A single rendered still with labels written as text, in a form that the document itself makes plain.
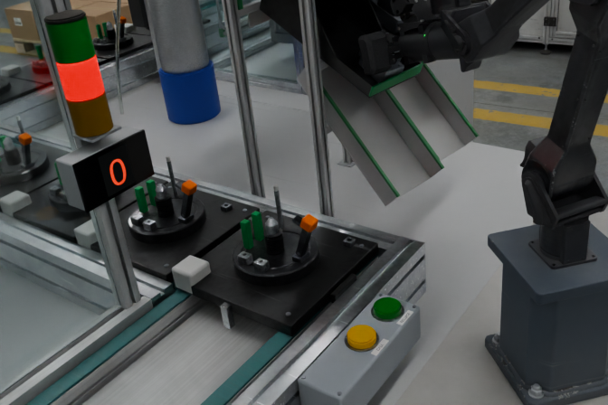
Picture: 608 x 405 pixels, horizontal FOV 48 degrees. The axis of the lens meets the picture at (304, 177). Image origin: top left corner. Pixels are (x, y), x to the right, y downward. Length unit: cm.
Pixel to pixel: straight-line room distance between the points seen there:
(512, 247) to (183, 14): 121
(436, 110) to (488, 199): 22
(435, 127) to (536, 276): 54
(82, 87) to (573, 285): 66
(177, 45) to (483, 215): 96
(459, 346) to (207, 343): 38
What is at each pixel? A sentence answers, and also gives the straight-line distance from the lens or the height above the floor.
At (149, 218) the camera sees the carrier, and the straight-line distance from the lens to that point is 127.
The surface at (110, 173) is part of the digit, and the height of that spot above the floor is 121.
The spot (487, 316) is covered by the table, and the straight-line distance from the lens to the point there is 117.
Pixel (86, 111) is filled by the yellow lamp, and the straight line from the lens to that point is 93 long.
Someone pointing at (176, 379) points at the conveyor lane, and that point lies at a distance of 103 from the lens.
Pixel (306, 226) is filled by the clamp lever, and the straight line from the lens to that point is 102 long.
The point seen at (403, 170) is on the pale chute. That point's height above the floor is 102.
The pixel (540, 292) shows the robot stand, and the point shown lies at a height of 106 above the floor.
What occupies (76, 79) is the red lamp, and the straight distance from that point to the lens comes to 91.
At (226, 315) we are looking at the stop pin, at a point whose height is 95.
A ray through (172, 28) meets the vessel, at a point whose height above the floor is 114.
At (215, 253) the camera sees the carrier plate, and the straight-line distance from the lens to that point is 117.
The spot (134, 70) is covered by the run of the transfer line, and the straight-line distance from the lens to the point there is 238.
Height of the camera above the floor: 160
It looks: 27 degrees down
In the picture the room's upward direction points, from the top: 6 degrees counter-clockwise
